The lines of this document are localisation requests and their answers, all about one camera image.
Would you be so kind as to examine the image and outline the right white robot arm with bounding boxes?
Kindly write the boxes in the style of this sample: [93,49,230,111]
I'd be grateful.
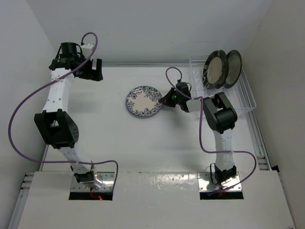
[158,82,238,187]

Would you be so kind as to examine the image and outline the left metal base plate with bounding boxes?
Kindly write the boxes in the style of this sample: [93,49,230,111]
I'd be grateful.
[70,172,115,192]

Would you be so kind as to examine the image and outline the grey rim plate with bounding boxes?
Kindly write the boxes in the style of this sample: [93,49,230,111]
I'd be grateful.
[224,50,243,89]

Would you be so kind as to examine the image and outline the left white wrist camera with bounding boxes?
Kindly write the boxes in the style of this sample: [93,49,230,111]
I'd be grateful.
[81,43,94,58]

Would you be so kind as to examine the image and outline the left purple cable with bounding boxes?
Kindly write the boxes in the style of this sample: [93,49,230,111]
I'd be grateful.
[8,32,119,189]

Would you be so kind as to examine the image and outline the metal base plate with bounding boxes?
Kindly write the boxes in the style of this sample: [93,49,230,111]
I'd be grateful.
[197,172,242,193]
[70,172,115,192]

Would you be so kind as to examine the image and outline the purple cable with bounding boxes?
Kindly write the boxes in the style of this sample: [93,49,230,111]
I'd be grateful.
[8,32,119,189]
[165,67,257,194]

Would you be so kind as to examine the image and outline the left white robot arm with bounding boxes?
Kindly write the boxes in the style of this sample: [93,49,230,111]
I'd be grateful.
[34,42,103,190]

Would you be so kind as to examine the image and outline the brown striped rim plate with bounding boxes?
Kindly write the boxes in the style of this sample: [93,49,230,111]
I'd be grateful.
[202,50,229,89]

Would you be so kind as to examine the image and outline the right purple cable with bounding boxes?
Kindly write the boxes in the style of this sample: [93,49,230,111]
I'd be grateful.
[165,67,257,194]

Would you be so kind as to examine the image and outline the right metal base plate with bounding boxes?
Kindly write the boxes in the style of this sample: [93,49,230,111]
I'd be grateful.
[197,172,242,193]

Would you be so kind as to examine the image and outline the blue floral plate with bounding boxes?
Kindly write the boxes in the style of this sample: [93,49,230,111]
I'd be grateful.
[125,85,163,118]

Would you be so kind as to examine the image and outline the white wire dish rack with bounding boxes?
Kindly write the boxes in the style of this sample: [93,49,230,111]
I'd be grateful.
[189,54,257,119]

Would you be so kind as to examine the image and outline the white front board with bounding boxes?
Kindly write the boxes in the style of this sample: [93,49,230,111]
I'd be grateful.
[19,171,295,229]

